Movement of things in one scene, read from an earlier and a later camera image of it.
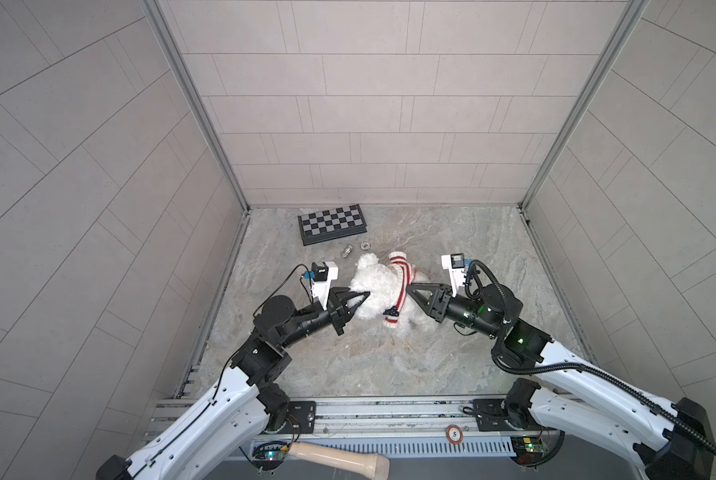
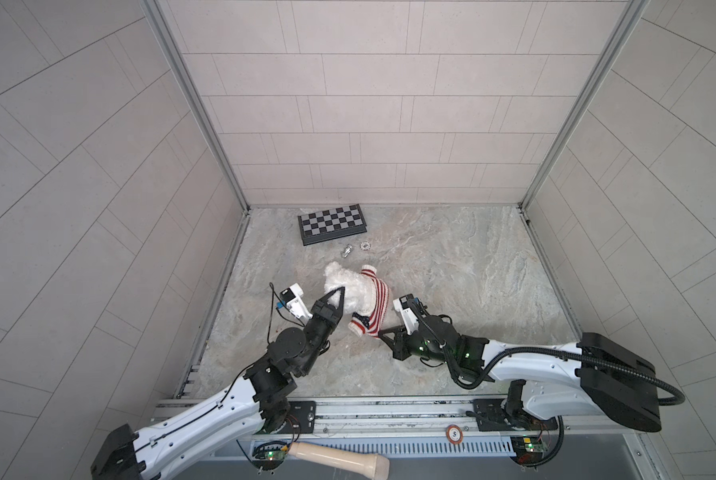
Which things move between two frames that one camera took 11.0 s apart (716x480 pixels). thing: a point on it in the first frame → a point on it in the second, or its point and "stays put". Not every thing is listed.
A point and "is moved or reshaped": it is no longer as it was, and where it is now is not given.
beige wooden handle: x=373 y=465 stays put
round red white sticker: x=455 y=434 stays put
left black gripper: x=334 y=314 → x=322 y=316
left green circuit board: x=270 y=455 stays put
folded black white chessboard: x=331 y=225 stays put
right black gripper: x=439 y=294 → x=399 y=344
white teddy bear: x=384 y=285 is moved or reshaped
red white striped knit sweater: x=409 y=274 → x=359 y=324
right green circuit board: x=527 y=449 stays put
